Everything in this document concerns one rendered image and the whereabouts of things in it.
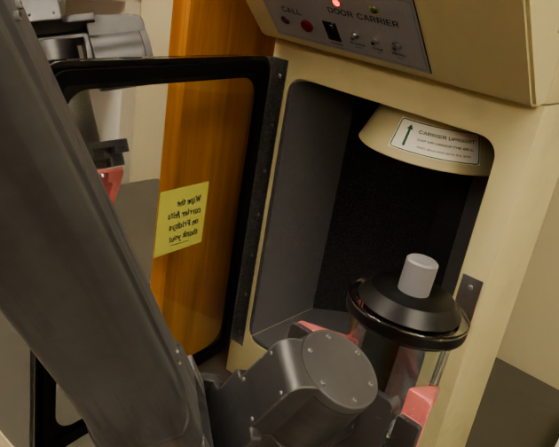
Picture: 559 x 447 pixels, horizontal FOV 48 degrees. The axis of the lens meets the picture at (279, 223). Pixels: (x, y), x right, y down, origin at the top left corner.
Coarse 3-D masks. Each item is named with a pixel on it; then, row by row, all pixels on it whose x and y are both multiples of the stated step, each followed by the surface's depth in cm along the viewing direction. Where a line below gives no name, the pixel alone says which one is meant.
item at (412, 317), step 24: (408, 264) 53; (432, 264) 53; (360, 288) 55; (384, 288) 54; (408, 288) 53; (432, 288) 56; (384, 312) 52; (408, 312) 51; (432, 312) 51; (456, 312) 53
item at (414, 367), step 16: (352, 288) 56; (352, 320) 55; (384, 320) 51; (464, 320) 55; (352, 336) 55; (368, 336) 53; (416, 336) 50; (432, 336) 50; (448, 336) 51; (368, 352) 53; (384, 352) 52; (400, 352) 52; (416, 352) 52; (432, 352) 52; (448, 352) 54; (384, 368) 53; (400, 368) 52; (416, 368) 52; (432, 368) 53; (384, 384) 53; (400, 384) 53; (416, 384) 53; (432, 384) 54; (400, 400) 53
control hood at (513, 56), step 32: (256, 0) 66; (416, 0) 50; (448, 0) 48; (480, 0) 46; (512, 0) 44; (544, 0) 46; (448, 32) 51; (480, 32) 49; (512, 32) 47; (544, 32) 48; (384, 64) 61; (448, 64) 55; (480, 64) 52; (512, 64) 50; (544, 64) 50; (512, 96) 53; (544, 96) 53
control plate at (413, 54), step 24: (264, 0) 64; (288, 0) 62; (312, 0) 59; (360, 0) 55; (384, 0) 53; (408, 0) 51; (288, 24) 65; (312, 24) 63; (336, 24) 60; (360, 24) 58; (384, 24) 55; (408, 24) 53; (336, 48) 63; (360, 48) 61; (384, 48) 58; (408, 48) 56
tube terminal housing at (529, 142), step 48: (288, 48) 72; (384, 96) 65; (432, 96) 61; (480, 96) 58; (528, 144) 56; (528, 192) 60; (480, 240) 61; (528, 240) 66; (480, 336) 66; (480, 384) 73; (432, 432) 68
